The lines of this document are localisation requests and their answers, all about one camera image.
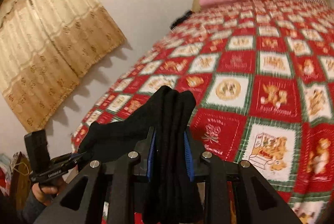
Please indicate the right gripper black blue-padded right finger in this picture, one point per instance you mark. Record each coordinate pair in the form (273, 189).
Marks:
(233, 192)

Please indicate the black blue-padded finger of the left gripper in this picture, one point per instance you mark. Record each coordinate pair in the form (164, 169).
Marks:
(72, 157)

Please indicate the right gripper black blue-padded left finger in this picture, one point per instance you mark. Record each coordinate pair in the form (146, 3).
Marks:
(82, 201)

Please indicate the black pants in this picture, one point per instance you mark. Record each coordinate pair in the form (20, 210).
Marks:
(170, 197)

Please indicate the grey left sleeve forearm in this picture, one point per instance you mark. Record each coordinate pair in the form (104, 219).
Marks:
(34, 206)

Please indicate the left hand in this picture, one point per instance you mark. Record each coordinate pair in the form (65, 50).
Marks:
(48, 189)

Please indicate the red teddy-bear patchwork bedspread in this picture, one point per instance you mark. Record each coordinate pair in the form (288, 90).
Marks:
(261, 72)

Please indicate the dark garment at bed edge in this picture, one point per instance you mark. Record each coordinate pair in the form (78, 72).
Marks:
(180, 20)

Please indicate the beige curtain on left wall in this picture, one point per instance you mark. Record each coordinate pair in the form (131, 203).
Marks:
(47, 46)

